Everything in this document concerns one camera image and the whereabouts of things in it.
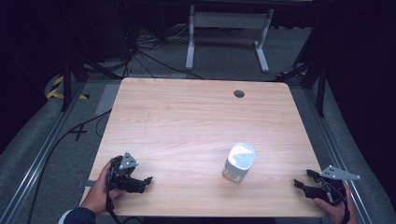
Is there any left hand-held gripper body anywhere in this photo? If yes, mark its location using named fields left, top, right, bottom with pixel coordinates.
left=107, top=151, right=140, bottom=193

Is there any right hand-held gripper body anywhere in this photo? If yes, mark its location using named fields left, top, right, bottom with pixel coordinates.
left=311, top=164, right=362, bottom=207

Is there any person's right hand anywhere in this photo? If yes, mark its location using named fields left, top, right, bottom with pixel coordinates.
left=312, top=182, right=360, bottom=224

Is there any person's left hand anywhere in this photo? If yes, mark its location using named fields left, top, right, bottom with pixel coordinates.
left=80, top=161, right=124, bottom=216

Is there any black metal stand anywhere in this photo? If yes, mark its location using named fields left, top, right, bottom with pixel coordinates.
left=60, top=46, right=123, bottom=113
left=274, top=18, right=329, bottom=119

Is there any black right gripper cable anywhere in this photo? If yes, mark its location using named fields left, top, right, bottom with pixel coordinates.
left=323, top=181, right=352, bottom=224

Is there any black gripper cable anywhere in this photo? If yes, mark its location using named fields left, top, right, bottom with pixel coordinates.
left=323, top=181, right=352, bottom=224
left=105, top=157, right=123, bottom=224

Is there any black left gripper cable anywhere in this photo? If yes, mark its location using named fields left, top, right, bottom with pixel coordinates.
left=105, top=157, right=123, bottom=224

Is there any aluminium floor rail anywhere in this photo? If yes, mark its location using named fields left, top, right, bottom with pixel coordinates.
left=0, top=79, right=89, bottom=224
left=303, top=86, right=376, bottom=224

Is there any long black floor cable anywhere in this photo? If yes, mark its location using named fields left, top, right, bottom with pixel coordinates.
left=27, top=109, right=112, bottom=224

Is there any bundle of black floor cables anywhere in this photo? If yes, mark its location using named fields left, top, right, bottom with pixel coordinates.
left=122, top=18, right=206, bottom=80

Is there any white metal desk frame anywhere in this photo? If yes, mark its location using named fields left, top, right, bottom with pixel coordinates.
left=185, top=4, right=276, bottom=74

